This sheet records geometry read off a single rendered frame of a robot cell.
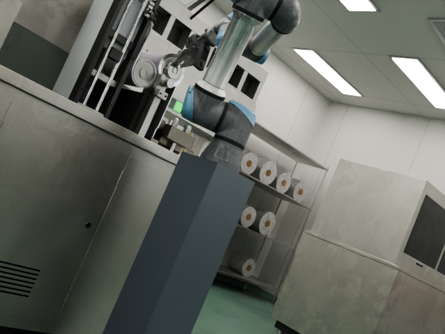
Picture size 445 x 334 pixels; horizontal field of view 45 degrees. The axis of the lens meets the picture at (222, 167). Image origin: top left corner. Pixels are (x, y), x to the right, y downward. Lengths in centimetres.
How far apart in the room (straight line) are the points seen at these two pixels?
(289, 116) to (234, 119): 527
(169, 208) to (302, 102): 552
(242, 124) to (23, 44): 106
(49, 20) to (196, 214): 117
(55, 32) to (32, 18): 12
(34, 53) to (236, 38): 101
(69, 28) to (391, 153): 510
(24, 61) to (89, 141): 64
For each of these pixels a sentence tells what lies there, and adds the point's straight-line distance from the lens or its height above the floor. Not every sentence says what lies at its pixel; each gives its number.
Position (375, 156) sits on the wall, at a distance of 707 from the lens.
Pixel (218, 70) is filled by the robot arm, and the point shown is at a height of 119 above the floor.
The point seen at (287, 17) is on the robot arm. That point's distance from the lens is 185.
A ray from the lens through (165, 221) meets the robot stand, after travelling 186.
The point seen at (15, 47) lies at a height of 105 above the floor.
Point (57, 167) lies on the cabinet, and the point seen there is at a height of 67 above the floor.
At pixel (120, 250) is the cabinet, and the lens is 218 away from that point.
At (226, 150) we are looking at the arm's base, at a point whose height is 96.
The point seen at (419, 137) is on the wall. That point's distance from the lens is 692.
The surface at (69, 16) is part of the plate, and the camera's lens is 257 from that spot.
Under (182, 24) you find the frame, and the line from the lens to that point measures 292.
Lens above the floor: 75
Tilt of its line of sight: 5 degrees up
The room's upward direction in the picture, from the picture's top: 23 degrees clockwise
